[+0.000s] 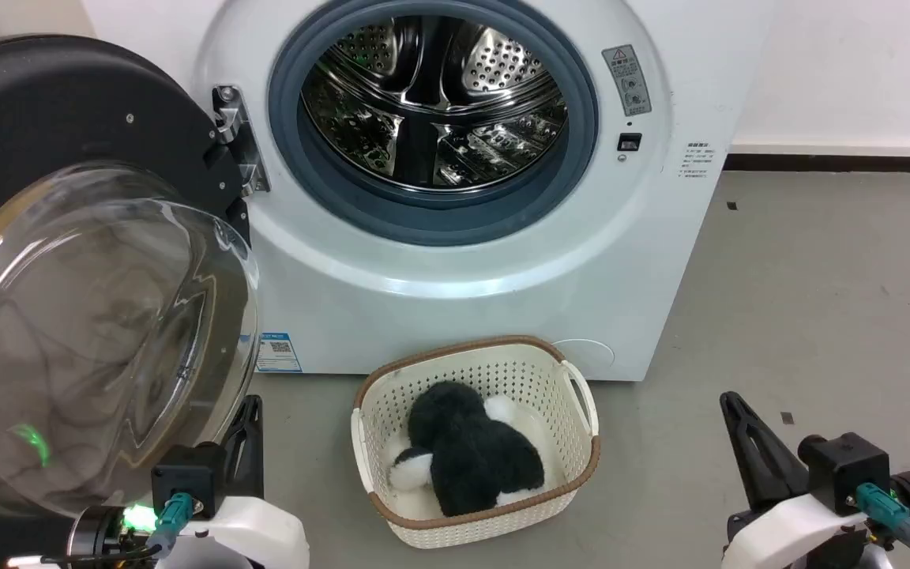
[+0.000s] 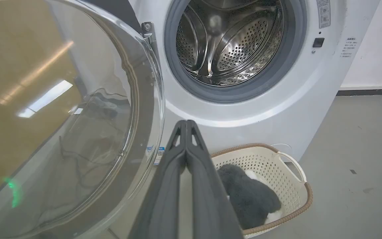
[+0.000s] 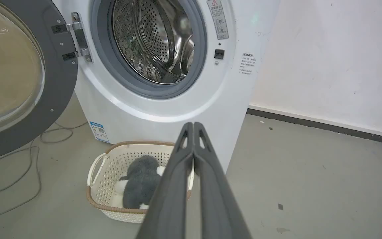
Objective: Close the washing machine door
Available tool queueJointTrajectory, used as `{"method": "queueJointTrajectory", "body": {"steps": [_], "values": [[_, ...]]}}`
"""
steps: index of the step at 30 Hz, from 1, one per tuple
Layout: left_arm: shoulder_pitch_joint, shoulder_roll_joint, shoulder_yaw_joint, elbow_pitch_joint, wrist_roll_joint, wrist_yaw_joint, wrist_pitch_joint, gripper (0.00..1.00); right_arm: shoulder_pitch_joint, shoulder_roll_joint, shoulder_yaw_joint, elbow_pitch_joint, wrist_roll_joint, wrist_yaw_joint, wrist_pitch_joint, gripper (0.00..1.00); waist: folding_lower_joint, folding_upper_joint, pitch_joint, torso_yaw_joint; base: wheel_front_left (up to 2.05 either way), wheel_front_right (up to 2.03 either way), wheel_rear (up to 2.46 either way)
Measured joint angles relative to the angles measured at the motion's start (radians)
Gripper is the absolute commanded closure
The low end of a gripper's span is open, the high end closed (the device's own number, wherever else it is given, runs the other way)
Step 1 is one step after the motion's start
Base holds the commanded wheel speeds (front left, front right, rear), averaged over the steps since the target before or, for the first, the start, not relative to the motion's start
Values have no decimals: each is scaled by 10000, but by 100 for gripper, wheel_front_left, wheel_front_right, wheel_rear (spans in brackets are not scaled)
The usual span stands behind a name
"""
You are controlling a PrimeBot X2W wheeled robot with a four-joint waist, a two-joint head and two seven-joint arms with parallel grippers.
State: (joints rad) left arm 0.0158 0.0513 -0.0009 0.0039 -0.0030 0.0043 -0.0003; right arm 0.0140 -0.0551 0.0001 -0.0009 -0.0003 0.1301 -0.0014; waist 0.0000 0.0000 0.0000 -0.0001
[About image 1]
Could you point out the round drain filter cover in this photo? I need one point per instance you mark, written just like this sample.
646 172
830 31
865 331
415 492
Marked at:
589 357

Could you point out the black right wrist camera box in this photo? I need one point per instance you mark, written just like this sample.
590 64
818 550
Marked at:
846 466

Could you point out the blue energy label sticker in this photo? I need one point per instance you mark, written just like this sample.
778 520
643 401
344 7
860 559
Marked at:
278 352

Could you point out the white laundry basket brown rim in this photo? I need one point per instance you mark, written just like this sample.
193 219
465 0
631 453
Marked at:
494 371

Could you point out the black wall baseboard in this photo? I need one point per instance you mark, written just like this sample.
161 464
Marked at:
842 163

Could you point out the metal door hinge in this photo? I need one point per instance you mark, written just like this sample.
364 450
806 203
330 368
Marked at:
238 138

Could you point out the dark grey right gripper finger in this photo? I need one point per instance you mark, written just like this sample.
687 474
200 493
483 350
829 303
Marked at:
771 474

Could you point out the black and white plush toy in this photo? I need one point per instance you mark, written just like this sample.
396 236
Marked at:
471 454

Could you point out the white front-load washing machine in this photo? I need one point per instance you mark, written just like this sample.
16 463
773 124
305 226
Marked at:
455 300

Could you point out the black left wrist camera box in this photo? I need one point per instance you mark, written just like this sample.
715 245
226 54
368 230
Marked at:
186 478

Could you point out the small printed text label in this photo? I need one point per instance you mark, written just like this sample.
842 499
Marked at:
696 160

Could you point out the grey warning sticker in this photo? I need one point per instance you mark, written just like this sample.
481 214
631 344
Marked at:
627 79

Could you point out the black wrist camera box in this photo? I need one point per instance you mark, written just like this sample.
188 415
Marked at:
846 466
186 478

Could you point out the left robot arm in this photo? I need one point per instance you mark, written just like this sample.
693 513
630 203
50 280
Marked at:
95 537

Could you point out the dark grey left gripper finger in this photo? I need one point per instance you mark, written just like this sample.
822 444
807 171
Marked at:
250 466

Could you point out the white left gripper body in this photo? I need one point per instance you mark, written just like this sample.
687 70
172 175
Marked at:
253 537

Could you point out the steel washer drum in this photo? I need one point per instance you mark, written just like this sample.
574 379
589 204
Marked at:
431 103

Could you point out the black washer door glass bowl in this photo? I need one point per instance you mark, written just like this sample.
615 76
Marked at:
84 316

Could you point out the black door latch slot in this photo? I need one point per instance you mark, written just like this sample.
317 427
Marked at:
629 142

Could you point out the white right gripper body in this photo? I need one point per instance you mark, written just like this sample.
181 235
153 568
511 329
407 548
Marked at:
787 537

